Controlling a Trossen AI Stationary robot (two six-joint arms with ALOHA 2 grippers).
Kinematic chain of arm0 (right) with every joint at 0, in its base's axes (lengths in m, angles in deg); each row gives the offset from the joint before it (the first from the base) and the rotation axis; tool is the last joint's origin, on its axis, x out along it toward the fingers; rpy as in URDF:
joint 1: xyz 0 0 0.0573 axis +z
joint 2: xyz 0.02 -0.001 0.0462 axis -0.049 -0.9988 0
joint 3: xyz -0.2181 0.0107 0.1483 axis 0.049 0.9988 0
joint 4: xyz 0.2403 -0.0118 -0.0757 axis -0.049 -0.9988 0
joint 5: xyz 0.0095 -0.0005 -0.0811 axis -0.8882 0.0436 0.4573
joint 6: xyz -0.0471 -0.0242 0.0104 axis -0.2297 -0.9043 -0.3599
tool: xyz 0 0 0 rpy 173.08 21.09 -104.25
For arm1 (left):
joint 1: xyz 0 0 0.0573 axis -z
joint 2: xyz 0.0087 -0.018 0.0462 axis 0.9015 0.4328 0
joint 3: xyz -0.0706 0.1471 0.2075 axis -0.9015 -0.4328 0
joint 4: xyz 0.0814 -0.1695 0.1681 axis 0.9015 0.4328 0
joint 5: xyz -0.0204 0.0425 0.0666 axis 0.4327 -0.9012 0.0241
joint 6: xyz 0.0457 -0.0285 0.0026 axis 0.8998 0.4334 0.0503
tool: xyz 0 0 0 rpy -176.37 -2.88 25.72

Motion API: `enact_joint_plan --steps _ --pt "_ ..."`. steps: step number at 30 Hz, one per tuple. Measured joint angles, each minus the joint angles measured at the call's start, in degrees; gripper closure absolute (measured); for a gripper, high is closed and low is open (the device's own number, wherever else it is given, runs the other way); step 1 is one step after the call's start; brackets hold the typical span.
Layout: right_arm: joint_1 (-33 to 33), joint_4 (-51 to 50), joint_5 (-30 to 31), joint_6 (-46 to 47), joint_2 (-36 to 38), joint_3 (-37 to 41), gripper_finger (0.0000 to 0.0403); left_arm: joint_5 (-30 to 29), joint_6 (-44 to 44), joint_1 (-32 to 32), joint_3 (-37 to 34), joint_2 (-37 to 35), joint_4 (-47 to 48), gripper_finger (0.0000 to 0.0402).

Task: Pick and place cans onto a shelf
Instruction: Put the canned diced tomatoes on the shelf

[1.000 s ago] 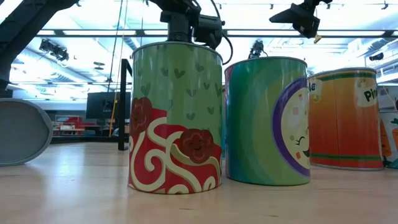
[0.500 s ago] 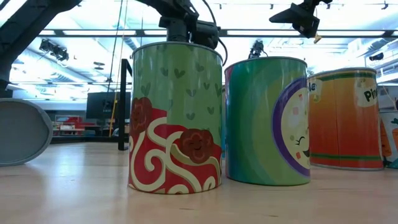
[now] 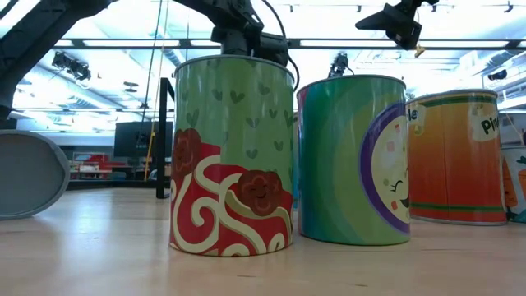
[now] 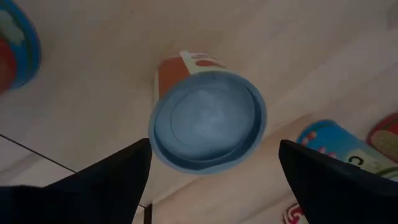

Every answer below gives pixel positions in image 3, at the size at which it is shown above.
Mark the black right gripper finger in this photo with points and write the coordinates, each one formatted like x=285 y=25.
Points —
x=394 y=26

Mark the orange pineapple can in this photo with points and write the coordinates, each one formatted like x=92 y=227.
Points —
x=452 y=164

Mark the rainbow green smiley can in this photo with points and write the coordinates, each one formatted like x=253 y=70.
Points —
x=337 y=164

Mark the white carrot carton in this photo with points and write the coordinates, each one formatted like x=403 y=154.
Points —
x=515 y=185

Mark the red white diced tomato can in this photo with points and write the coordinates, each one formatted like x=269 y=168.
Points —
x=29 y=177

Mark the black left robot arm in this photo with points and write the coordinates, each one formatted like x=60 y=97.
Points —
x=33 y=37

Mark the yellow hanging tag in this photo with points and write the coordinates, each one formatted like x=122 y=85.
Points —
x=419 y=51

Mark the dark ceiling discs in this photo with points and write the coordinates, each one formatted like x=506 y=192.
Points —
x=130 y=84

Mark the black monitor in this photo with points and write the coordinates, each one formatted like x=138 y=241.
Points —
x=139 y=140

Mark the black ceiling spotlight cluster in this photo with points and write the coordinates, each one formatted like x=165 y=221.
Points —
x=72 y=66

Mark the red storage bins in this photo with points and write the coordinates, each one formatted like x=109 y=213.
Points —
x=98 y=162

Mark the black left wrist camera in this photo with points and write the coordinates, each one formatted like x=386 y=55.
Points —
x=273 y=49

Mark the black overhead frame beam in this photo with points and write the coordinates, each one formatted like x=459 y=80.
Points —
x=184 y=43

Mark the black ceiling camera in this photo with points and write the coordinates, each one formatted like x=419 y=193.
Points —
x=497 y=75

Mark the wooden shelf black metal frame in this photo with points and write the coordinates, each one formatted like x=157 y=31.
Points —
x=161 y=144

